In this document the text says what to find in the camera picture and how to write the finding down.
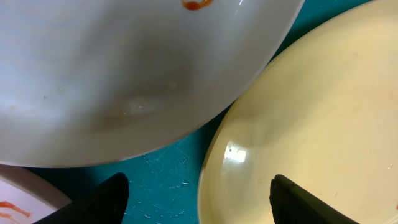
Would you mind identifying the teal plastic tray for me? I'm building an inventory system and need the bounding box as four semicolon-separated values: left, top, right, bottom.
24;0;374;224

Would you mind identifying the yellow plate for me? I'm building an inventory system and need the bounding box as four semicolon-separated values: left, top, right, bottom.
198;0;397;223

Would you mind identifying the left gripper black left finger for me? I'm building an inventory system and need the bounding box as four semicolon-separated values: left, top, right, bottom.
34;172;129;224

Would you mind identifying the pink plate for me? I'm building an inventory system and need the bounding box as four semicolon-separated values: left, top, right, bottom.
1;165;71;224

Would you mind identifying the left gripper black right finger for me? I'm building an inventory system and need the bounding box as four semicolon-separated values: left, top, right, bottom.
269;174;357;224

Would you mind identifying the white plate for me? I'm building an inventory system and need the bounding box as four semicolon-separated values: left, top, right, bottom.
1;0;303;167

